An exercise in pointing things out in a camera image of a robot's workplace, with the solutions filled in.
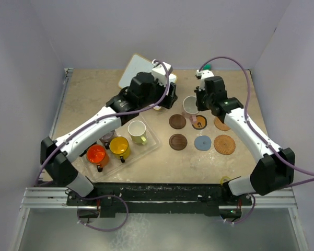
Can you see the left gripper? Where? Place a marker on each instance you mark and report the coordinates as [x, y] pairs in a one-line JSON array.
[[170, 98]]

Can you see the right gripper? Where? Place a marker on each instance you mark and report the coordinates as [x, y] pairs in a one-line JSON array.
[[200, 106]]

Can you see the pink cup white inside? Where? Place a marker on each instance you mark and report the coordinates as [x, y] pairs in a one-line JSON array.
[[190, 110]]

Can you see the orange black-rimmed coaster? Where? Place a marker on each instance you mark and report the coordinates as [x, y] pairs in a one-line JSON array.
[[201, 123]]

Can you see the tan cork coaster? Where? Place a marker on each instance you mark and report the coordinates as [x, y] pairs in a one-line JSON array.
[[219, 125]]

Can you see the dark brown wooden coaster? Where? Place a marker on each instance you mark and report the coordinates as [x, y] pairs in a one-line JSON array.
[[177, 121]]

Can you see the blue round coaster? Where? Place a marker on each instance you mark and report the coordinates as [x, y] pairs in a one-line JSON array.
[[202, 143]]

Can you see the woven rattan coaster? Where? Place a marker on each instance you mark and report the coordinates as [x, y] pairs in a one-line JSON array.
[[224, 144]]

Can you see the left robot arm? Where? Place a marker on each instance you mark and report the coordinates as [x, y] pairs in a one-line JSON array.
[[145, 90]]

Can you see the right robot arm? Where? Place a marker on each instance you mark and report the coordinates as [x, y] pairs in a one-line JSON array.
[[272, 170]]

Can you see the pale yellow cup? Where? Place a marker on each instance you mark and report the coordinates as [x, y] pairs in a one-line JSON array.
[[137, 131]]

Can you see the dark brown ringed coaster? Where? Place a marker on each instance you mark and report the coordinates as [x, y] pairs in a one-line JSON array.
[[178, 142]]

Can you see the yellow transparent cup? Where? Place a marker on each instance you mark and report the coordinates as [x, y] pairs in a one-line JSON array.
[[120, 148]]

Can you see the purple cup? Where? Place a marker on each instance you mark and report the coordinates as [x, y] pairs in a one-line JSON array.
[[107, 138]]

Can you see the orange transparent cup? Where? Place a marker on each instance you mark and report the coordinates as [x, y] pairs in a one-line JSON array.
[[98, 156]]

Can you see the small whiteboard on stand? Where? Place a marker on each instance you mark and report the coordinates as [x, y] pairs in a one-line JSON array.
[[136, 64]]

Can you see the clear plastic tray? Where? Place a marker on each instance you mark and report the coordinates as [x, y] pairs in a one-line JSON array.
[[115, 165]]

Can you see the yellow tape roll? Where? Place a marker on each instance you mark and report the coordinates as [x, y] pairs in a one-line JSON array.
[[225, 180]]

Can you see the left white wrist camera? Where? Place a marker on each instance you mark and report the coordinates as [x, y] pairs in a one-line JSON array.
[[158, 72]]

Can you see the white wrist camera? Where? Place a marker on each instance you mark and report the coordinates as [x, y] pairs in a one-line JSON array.
[[158, 72], [201, 75]]

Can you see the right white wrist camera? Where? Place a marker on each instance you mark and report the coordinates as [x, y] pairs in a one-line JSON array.
[[201, 75]]

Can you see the green object at wall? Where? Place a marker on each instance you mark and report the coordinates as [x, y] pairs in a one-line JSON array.
[[207, 67]]

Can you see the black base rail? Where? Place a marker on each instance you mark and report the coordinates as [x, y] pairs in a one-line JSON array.
[[161, 198]]

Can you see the aluminium frame rail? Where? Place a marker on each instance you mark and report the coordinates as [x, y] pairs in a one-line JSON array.
[[44, 198]]

